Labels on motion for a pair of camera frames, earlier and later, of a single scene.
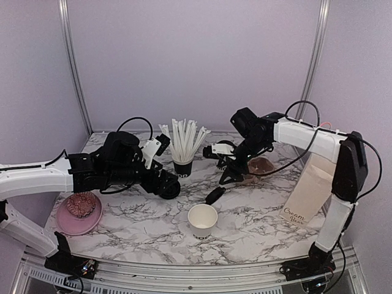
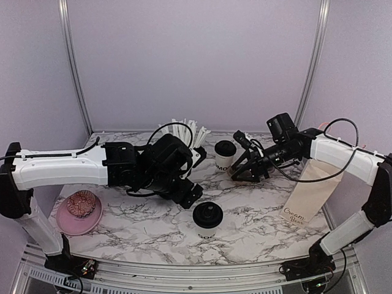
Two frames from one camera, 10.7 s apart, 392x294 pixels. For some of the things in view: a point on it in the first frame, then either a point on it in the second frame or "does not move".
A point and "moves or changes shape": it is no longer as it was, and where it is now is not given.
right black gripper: [231, 168] to [256, 163]
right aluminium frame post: [311, 70] does not move
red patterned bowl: [81, 204] does not move
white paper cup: [201, 218] moves or changes shape
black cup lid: [214, 195] to [207, 214]
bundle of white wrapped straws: [185, 138] does not move
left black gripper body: [149, 184] to [179, 196]
